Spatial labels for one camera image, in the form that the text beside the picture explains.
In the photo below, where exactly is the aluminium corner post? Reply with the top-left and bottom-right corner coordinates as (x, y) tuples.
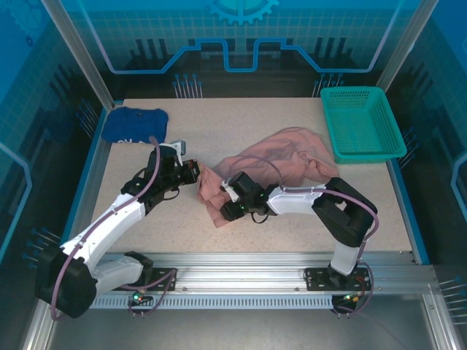
(39, 0), (116, 110)
(375, 0), (441, 90)

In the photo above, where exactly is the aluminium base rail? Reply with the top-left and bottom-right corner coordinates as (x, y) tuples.
(96, 250), (437, 297)

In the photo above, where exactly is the white slotted cable duct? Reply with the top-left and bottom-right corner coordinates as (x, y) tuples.
(89, 294), (335, 310)

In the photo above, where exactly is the small green-lit circuit board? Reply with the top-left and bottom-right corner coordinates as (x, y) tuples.
(337, 293), (366, 306)
(127, 289), (154, 306)

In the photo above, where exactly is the pink t-shirt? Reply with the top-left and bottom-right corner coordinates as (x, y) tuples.
(196, 126), (340, 230)

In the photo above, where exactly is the aluminium lower frame bar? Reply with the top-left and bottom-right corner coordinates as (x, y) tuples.
(421, 291), (463, 350)
(20, 306), (61, 350)

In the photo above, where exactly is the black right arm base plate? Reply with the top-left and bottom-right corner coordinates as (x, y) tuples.
(304, 266), (373, 292)

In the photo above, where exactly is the blue table side trim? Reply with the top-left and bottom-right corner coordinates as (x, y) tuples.
(54, 100), (125, 265)
(385, 158), (431, 265)

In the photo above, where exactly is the green plastic mesh basket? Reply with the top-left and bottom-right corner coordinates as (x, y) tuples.
(320, 86), (408, 165)

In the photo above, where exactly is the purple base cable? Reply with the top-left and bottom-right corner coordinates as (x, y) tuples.
(330, 262), (376, 319)
(126, 271), (178, 319)

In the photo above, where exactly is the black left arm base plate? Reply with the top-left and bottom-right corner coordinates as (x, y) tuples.
(111, 268), (179, 292)

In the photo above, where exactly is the folded blue t-shirt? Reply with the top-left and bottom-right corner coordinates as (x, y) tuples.
(101, 107), (170, 146)

